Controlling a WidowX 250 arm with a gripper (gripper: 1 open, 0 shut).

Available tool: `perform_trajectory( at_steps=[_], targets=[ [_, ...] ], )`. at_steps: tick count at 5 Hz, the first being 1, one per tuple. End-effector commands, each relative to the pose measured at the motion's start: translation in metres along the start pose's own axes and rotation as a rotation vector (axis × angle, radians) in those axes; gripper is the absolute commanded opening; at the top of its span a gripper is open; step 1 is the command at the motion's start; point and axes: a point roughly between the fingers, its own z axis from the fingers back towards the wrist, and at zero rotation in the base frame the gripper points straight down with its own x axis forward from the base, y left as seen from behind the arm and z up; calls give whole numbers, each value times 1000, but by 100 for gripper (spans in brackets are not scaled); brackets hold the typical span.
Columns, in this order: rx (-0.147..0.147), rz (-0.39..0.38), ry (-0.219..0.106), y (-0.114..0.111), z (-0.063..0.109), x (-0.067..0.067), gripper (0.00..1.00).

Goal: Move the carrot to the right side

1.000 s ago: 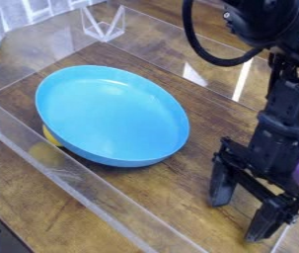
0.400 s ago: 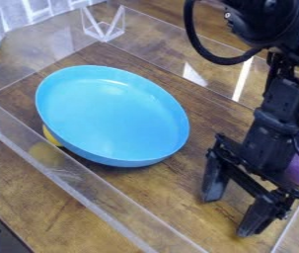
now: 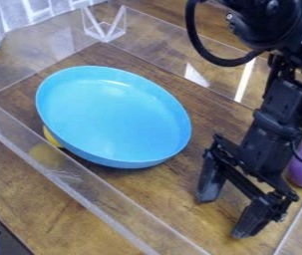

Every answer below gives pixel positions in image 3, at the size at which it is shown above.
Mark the yellow toy lemon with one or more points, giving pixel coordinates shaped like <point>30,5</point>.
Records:
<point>50,138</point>

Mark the clear acrylic front wall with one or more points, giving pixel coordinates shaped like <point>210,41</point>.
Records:
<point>152,235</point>

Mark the clear acrylic wall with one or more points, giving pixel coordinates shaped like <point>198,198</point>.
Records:
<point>152,235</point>
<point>161,43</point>

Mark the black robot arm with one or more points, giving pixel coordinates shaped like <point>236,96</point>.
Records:
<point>269,27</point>

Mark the white patterned curtain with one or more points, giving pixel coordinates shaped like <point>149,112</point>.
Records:
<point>21,13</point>

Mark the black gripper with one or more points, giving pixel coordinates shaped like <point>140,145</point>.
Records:
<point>252,165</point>

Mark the clear acrylic back wall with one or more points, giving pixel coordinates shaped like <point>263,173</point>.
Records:
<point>161,43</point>

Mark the blue plastic plate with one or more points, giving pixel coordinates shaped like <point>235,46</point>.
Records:
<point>113,117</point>

